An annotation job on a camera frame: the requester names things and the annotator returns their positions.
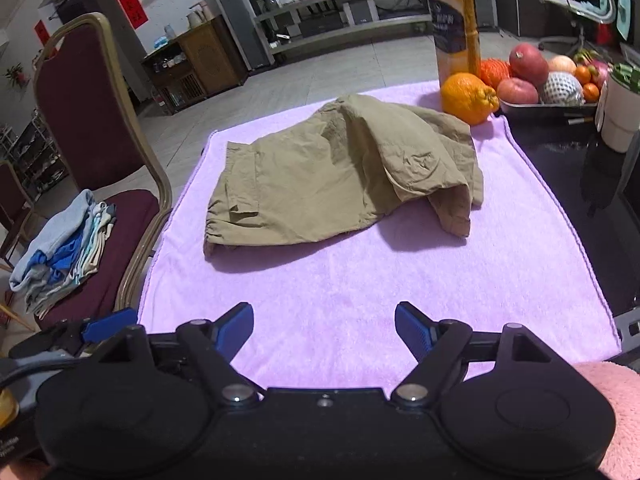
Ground metal storage shelf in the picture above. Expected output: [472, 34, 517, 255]
[0, 110, 68, 201]

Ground orange juice bottle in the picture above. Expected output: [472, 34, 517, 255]
[426, 0, 482, 92]

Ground fruit in white foam net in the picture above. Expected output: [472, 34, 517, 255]
[541, 71, 585, 106]

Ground silver office chair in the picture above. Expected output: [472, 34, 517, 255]
[539, 0, 631, 53]

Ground khaki shorts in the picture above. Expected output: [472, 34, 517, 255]
[202, 92, 485, 261]

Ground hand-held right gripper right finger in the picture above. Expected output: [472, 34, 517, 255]
[390, 301, 556, 408]

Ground pink fleece clothing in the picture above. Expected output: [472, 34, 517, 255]
[570, 360, 640, 480]

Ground wooden cabinet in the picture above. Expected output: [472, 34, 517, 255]
[142, 15, 248, 116]

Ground large red apple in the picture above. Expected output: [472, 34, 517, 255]
[509, 42, 550, 88]

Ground small grey speaker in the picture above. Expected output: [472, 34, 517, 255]
[342, 0, 377, 27]

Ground white cup with green lid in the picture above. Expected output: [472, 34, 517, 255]
[595, 62, 640, 153]

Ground stack of folded clothes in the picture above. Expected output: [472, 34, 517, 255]
[9, 189, 118, 318]

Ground grey television bench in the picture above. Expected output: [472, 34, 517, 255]
[255, 0, 436, 53]

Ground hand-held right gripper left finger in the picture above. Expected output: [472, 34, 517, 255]
[95, 302, 266, 408]

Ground large bumpy orange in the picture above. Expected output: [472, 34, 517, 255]
[441, 72, 501, 127]

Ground purple towel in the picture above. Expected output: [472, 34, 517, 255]
[136, 79, 623, 396]

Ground dark fruit tray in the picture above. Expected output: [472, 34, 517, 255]
[500, 97, 601, 121]

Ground orange mesh net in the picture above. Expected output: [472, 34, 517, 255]
[479, 58, 512, 90]

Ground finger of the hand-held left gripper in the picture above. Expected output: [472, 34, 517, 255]
[47, 308, 138, 356]

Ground pink dragon fruit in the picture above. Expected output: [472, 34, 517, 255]
[590, 59, 612, 88]

